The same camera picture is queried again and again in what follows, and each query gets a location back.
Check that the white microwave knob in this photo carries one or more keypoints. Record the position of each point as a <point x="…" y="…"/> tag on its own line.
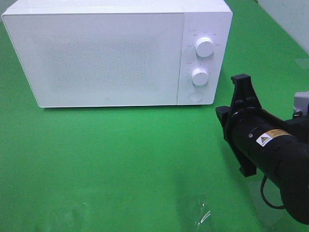
<point x="200" y="77"/>
<point x="204" y="47"/>

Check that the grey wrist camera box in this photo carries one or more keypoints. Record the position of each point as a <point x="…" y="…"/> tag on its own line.
<point x="301" y="102"/>

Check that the green table cloth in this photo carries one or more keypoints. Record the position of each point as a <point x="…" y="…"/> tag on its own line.
<point x="144" y="169"/>

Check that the round microwave door button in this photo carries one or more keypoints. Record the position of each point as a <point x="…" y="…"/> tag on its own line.
<point x="196" y="96"/>

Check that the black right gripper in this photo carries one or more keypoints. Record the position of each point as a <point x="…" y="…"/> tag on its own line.
<point x="245" y="121"/>

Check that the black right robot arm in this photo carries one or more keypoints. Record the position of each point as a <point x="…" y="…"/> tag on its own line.
<point x="261" y="141"/>

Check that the white microwave oven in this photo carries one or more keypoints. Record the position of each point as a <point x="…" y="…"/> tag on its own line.
<point x="201" y="18"/>

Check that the upper white microwave knob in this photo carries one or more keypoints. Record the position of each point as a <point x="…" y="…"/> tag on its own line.
<point x="204" y="47"/>

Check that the white microwave door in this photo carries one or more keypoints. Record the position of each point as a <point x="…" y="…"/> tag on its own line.
<point x="83" y="60"/>

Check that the lower white microwave knob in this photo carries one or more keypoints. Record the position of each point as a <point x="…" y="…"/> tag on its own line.
<point x="200" y="77"/>

